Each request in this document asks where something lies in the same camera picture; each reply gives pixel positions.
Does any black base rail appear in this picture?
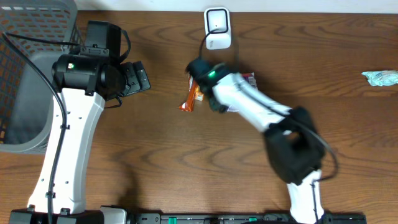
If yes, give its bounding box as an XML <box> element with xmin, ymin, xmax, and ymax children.
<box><xmin>99</xmin><ymin>212</ymin><xmax>368</xmax><ymax>224</ymax></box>

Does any red purple noodle packet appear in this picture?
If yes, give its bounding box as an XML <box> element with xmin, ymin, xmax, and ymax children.
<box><xmin>226</xmin><ymin>72</ymin><xmax>259</xmax><ymax>113</ymax></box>

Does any small orange yellow packet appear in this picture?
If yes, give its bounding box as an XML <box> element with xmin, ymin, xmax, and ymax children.
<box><xmin>195</xmin><ymin>88</ymin><xmax>204</xmax><ymax>101</ymax></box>

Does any white barcode scanner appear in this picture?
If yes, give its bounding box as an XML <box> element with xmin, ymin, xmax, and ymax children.
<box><xmin>204</xmin><ymin>7</ymin><xmax>232</xmax><ymax>50</ymax></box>

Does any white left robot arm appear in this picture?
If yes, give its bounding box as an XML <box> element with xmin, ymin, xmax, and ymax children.
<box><xmin>9</xmin><ymin>21</ymin><xmax>150</xmax><ymax>223</ymax></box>

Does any grey plastic mesh basket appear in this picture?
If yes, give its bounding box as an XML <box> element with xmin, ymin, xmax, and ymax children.
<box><xmin>1</xmin><ymin>0</ymin><xmax>83</xmax><ymax>154</ymax></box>

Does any orange snack bar wrapper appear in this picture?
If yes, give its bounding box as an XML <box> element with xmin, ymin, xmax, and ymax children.
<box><xmin>179</xmin><ymin>75</ymin><xmax>199</xmax><ymax>112</ymax></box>

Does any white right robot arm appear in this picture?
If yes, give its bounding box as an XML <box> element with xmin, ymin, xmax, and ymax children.
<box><xmin>186</xmin><ymin>57</ymin><xmax>339</xmax><ymax>223</ymax></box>

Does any teal snack packet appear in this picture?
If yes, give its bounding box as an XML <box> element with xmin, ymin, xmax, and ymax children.
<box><xmin>362</xmin><ymin>70</ymin><xmax>398</xmax><ymax>86</ymax></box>

